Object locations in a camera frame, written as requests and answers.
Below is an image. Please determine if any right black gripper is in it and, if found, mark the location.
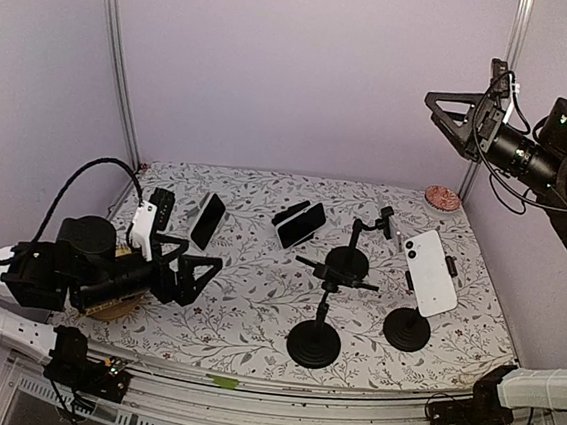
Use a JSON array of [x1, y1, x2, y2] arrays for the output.
[[419, 86, 567, 196]]

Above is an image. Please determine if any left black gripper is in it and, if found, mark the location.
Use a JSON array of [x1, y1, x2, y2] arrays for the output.
[[73, 228, 225, 325]]

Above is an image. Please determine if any white-edged phone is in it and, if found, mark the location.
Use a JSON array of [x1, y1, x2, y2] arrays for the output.
[[189, 193, 227, 251], [275, 203, 326, 249]]

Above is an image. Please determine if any white phone dual camera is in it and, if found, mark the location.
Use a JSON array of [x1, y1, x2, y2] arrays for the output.
[[403, 230, 458, 318]]

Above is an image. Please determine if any black round phone stand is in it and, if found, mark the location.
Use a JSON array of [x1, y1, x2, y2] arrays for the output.
[[325, 219, 378, 280], [383, 255, 458, 353], [286, 280, 341, 369]]

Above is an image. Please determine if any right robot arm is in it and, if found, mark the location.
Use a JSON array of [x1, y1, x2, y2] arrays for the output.
[[425, 92, 567, 250]]

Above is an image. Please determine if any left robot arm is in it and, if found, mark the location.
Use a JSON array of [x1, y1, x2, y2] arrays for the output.
[[0, 157, 223, 388]]

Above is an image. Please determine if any silver phone in clamp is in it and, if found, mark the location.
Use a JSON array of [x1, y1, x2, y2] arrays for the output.
[[375, 205, 403, 253]]

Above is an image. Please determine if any black folding phone stand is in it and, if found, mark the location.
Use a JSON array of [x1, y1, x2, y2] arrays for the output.
[[271, 201, 311, 227]]

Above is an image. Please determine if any red patterned bowl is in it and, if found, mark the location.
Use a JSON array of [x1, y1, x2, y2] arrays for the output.
[[424, 185, 462, 215]]

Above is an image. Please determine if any woven bamboo basket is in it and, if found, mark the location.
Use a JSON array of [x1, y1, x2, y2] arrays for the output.
[[76, 245, 148, 321]]

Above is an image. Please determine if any green tape piece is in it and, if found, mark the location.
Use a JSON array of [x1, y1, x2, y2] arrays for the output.
[[207, 374, 239, 390]]

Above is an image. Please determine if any floral table mat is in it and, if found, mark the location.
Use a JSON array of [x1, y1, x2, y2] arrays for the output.
[[50, 161, 516, 392]]

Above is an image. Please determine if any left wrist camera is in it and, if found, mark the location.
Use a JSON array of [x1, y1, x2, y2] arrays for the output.
[[126, 187, 175, 262]]

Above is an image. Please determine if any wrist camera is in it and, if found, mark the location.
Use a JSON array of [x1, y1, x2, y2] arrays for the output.
[[126, 187, 175, 262], [489, 58, 518, 123]]

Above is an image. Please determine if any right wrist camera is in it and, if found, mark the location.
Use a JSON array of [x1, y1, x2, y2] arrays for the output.
[[489, 58, 518, 123]]

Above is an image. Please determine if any right aluminium frame post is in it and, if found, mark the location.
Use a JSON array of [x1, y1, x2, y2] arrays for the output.
[[454, 0, 534, 210]]

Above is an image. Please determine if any aluminium frame post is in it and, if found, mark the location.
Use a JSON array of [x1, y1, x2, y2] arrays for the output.
[[454, 0, 534, 210], [103, 0, 141, 169]]

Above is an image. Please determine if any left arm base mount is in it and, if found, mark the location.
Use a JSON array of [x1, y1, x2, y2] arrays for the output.
[[43, 326, 132, 404]]

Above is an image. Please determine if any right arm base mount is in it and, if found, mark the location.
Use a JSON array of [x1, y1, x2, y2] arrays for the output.
[[424, 365, 518, 425]]

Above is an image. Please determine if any front aluminium rail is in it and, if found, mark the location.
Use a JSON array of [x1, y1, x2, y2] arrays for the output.
[[0, 352, 555, 425]]

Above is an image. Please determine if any left aluminium frame post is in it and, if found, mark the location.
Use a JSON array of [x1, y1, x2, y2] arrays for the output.
[[103, 0, 141, 169]]

